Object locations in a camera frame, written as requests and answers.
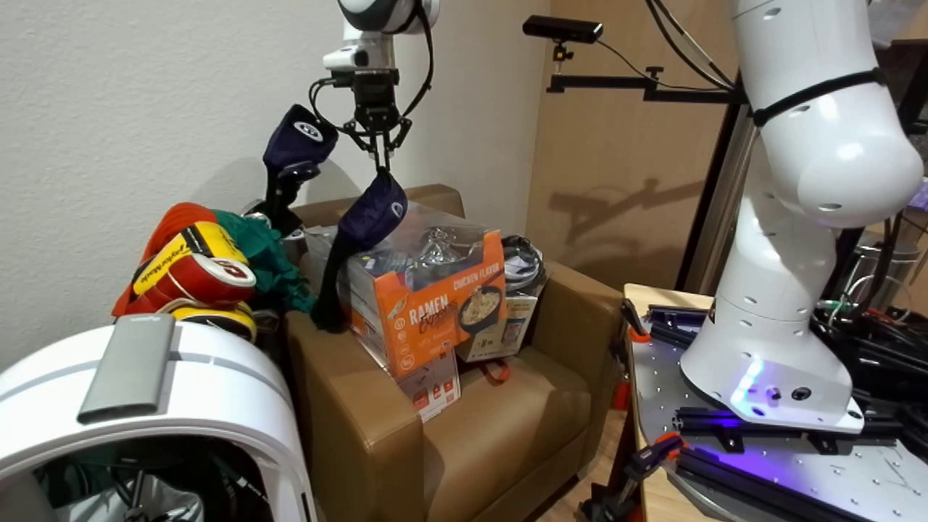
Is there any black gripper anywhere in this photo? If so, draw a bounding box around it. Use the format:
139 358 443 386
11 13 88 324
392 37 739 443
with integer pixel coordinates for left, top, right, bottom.
347 66 404 179

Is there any purple golf headcover numbered three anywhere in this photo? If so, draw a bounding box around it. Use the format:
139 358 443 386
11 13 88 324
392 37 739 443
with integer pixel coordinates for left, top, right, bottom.
310 169 413 332

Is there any purple golf headcover oval logo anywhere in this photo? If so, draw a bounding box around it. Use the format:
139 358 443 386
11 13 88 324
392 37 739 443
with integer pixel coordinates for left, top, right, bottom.
246 100 342 234

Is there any green golf headcover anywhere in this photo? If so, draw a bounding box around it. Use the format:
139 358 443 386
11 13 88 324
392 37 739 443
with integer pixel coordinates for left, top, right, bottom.
213 208 320 318

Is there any white red golf headcover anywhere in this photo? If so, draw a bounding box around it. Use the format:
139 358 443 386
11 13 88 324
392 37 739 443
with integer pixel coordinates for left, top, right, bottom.
160 248 260 309

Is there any orange ramen cup multipack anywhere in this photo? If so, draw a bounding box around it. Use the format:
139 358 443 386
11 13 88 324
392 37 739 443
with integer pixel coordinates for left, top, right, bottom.
342 199 513 383

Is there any round white black package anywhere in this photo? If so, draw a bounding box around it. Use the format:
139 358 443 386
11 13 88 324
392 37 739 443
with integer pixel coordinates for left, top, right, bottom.
500 232 550 296

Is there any brown wooden cabinet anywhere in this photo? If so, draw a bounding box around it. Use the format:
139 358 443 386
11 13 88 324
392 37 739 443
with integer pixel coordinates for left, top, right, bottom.
524 0 762 296

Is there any large yellow black headcover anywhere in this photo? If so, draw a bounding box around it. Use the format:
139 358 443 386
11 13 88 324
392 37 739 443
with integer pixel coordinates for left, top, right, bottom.
128 216 253 302

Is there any small yellow black headcover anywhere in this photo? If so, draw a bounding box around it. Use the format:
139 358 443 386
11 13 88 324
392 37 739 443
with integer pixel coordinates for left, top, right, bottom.
165 299 265 343

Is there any white box with red print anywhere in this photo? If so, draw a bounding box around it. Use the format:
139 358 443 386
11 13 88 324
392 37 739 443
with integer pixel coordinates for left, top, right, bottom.
397 348 471 427

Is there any brown cardboard box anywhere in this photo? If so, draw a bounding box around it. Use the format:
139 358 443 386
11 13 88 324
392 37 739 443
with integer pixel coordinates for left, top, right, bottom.
282 183 632 522

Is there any black orange bar clamp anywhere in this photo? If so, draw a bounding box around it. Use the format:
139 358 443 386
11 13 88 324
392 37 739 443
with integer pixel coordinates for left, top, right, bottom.
607 322 652 414
578 432 687 522

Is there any black stereo camera bar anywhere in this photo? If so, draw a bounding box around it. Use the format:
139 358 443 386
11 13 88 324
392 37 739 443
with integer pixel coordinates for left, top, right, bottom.
520 12 610 45

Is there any red plastic loop handle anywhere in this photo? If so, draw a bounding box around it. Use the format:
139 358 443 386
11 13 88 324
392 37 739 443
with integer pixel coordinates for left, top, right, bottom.
478 357 516 389

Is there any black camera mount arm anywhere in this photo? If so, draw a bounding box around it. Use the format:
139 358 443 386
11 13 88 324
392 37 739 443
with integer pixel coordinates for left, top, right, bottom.
543 39 752 296

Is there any black aluminium rail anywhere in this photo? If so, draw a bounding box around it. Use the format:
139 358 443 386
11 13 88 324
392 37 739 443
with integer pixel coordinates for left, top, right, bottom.
643 302 726 353
669 402 867 459

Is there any tangled black cable bundle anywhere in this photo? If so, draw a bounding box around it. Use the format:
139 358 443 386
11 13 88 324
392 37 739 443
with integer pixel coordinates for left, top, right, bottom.
814 215 928 414

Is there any white perforated base plate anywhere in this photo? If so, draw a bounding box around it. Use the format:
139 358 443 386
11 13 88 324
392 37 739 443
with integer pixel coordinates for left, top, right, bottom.
632 331 928 522

